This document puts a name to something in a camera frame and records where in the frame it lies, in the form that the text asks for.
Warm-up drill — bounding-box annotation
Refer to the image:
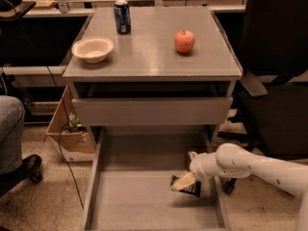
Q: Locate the red apple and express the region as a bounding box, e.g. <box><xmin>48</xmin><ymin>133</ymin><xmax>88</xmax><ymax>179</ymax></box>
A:
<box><xmin>174</xmin><ymin>30</ymin><xmax>195</xmax><ymax>54</ymax></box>

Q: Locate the black shoe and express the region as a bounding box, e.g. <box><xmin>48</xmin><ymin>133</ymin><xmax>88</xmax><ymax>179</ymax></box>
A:
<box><xmin>0</xmin><ymin>154</ymin><xmax>41</xmax><ymax>197</ymax></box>

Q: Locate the cardboard box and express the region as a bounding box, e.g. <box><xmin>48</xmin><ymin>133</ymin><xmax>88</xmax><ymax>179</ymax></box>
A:
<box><xmin>46</xmin><ymin>86</ymin><xmax>94</xmax><ymax>162</ymax></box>

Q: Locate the open grey middle drawer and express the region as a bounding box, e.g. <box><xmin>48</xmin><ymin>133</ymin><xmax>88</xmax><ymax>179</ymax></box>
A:
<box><xmin>80</xmin><ymin>130</ymin><xmax>231</xmax><ymax>231</ymax></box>

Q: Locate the black cable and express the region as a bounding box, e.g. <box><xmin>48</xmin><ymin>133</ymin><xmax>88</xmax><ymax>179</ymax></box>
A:
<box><xmin>44</xmin><ymin>65</ymin><xmax>85</xmax><ymax>210</ymax></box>

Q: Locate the grey top drawer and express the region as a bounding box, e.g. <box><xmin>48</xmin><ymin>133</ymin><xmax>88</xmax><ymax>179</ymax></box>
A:
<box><xmin>72</xmin><ymin>97</ymin><xmax>232</xmax><ymax>126</ymax></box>

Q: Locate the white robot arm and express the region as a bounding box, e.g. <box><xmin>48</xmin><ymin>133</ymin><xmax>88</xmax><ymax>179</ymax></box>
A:
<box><xmin>171</xmin><ymin>143</ymin><xmax>308</xmax><ymax>231</ymax></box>

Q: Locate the blue soda can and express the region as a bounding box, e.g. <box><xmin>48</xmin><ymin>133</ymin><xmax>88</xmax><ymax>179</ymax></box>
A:
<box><xmin>114</xmin><ymin>0</ymin><xmax>131</xmax><ymax>34</ymax></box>

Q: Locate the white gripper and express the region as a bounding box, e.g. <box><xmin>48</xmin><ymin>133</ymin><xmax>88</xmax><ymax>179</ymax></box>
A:
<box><xmin>171</xmin><ymin>151</ymin><xmax>218</xmax><ymax>191</ymax></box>

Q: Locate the person leg in jeans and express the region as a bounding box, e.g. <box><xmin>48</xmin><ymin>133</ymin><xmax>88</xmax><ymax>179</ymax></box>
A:
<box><xmin>0</xmin><ymin>95</ymin><xmax>24</xmax><ymax>174</ymax></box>

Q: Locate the black chair caster left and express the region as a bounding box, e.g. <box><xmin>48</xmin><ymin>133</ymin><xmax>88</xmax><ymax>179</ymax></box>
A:
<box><xmin>29</xmin><ymin>172</ymin><xmax>42</xmax><ymax>184</ymax></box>

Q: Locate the grey drawer cabinet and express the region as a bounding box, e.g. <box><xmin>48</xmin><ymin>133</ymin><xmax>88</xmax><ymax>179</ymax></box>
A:
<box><xmin>64</xmin><ymin>7</ymin><xmax>243</xmax><ymax>138</ymax></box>

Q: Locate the white paper bowl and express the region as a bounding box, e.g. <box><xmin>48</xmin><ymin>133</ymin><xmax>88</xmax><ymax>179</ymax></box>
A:
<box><xmin>71</xmin><ymin>37</ymin><xmax>114</xmax><ymax>64</ymax></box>

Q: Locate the black office chair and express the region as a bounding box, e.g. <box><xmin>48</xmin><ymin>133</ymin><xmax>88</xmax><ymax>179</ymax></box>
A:
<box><xmin>218</xmin><ymin>0</ymin><xmax>308</xmax><ymax>195</ymax></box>

